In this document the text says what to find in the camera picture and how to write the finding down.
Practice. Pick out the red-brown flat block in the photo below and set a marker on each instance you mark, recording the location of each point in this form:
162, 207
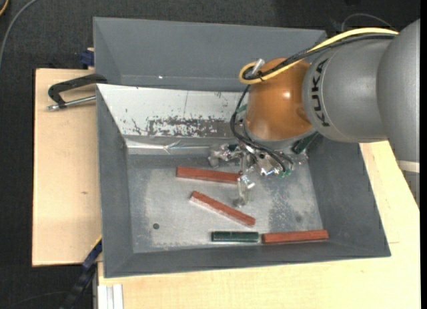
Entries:
221, 207
295, 236
207, 175

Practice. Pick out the pale wood flat board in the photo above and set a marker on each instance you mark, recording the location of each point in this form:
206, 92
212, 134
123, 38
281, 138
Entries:
65, 167

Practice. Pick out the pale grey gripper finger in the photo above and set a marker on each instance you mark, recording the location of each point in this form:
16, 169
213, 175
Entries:
248, 184
239, 197

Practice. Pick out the grey metal bin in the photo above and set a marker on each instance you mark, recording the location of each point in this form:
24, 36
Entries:
187, 54

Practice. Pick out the dark green flat block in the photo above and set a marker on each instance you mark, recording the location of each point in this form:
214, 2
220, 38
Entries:
235, 236

